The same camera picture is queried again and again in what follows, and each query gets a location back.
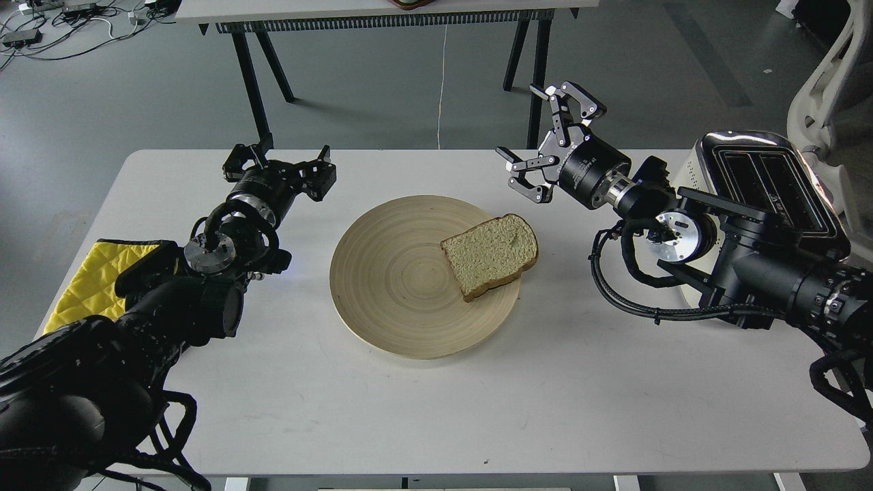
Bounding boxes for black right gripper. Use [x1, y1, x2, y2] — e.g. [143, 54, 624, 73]
[496, 80, 632, 209]

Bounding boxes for slice of brown bread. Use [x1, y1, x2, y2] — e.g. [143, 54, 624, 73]
[440, 213, 539, 303]

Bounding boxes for round wooden plate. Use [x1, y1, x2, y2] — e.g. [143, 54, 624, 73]
[329, 195, 522, 359]

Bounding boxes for white office chair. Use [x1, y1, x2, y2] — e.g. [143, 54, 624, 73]
[788, 1, 872, 255]

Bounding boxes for yellow quilted cloth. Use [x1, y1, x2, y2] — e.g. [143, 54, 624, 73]
[40, 239, 177, 335]

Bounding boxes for thin white hanging cable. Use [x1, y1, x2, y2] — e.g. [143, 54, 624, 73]
[436, 25, 449, 150]

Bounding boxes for floor cables and power strips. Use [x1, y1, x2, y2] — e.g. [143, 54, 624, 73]
[0, 0, 182, 69]

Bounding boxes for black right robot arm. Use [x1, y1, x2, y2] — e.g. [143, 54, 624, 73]
[497, 81, 871, 425]

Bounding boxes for background table with black legs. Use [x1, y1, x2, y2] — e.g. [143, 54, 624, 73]
[175, 1, 598, 145]

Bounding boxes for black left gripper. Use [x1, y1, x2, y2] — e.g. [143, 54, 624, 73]
[222, 142, 337, 226]

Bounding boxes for cream chrome toaster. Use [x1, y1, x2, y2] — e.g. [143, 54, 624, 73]
[672, 131, 850, 298]

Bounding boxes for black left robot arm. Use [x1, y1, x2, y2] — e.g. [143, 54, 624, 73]
[2, 142, 336, 490]

